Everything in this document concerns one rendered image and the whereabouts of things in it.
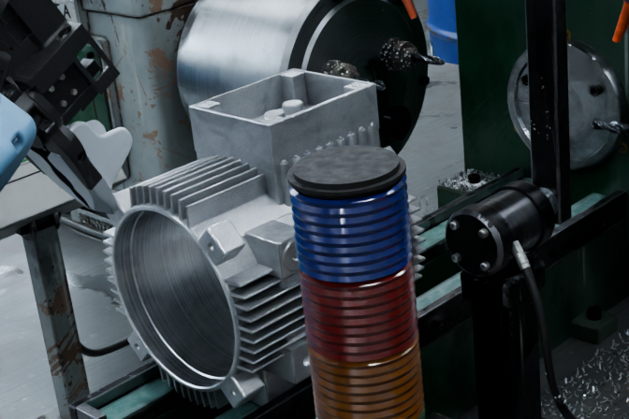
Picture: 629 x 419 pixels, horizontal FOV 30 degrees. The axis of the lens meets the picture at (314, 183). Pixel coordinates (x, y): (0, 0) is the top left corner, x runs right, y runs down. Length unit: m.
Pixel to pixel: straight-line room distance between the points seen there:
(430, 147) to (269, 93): 0.83
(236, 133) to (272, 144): 0.04
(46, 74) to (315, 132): 0.22
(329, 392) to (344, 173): 0.12
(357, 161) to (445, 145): 1.24
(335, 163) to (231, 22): 0.76
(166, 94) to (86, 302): 0.27
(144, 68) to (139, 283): 0.48
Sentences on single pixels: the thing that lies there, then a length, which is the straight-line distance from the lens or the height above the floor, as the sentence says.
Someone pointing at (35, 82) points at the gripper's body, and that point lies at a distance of 0.86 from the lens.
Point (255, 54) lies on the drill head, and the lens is 1.30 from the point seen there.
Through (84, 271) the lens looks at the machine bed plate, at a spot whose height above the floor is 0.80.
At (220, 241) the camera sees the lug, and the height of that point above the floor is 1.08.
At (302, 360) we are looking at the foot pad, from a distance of 0.91.
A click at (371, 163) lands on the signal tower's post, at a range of 0.59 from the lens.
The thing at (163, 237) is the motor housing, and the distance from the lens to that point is 1.01.
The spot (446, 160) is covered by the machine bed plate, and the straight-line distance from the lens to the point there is 1.77.
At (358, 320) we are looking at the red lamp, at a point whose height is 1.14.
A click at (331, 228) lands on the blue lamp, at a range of 0.57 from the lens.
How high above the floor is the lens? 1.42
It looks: 21 degrees down
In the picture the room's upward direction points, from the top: 6 degrees counter-clockwise
